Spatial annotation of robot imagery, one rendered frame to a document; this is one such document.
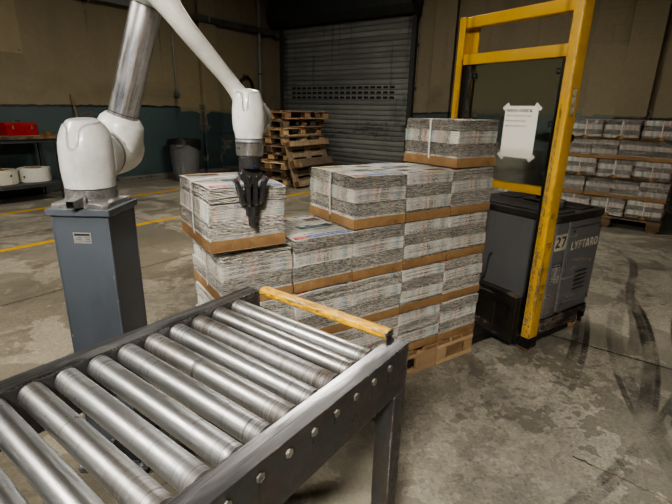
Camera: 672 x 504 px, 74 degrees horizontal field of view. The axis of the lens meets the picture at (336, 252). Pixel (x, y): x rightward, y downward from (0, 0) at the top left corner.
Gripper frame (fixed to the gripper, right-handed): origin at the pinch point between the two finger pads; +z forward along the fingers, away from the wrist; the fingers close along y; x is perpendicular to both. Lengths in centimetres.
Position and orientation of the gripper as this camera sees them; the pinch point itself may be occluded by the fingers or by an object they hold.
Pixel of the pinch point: (251, 216)
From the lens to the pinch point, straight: 157.9
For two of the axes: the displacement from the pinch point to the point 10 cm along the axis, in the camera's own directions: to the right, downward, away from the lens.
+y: -8.4, 1.5, -5.3
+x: 5.5, 2.6, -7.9
